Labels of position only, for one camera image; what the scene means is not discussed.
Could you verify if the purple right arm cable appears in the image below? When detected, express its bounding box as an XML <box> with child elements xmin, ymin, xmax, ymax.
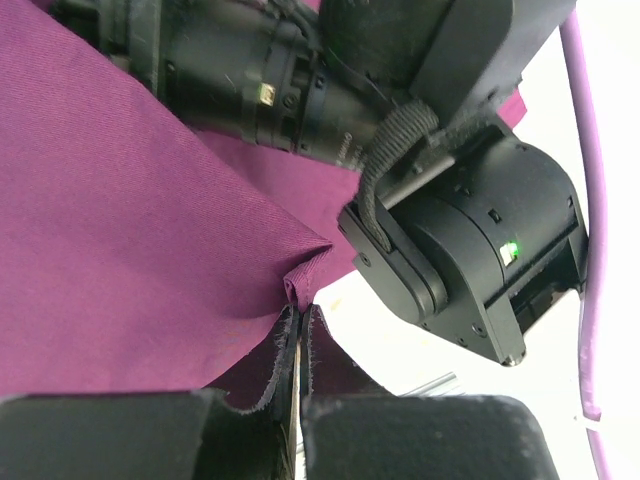
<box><xmin>558</xmin><ymin>9</ymin><xmax>614</xmax><ymax>480</ymax></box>

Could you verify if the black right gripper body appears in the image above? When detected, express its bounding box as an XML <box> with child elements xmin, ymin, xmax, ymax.
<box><xmin>49</xmin><ymin>1</ymin><xmax>380</xmax><ymax>171</ymax></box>

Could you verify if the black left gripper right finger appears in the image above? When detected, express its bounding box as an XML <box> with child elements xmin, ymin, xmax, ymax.
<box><xmin>300</xmin><ymin>305</ymin><xmax>558</xmax><ymax>479</ymax></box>

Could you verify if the purple cloth mat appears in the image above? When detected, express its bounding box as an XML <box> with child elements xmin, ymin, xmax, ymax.
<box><xmin>0</xmin><ymin>0</ymin><xmax>529</xmax><ymax>416</ymax></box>

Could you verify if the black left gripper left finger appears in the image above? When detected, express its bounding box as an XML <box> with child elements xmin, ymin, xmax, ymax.
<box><xmin>1</xmin><ymin>306</ymin><xmax>302</xmax><ymax>479</ymax></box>

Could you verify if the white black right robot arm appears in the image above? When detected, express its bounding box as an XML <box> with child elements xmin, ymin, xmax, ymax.
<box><xmin>50</xmin><ymin>1</ymin><xmax>588</xmax><ymax>366</ymax></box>

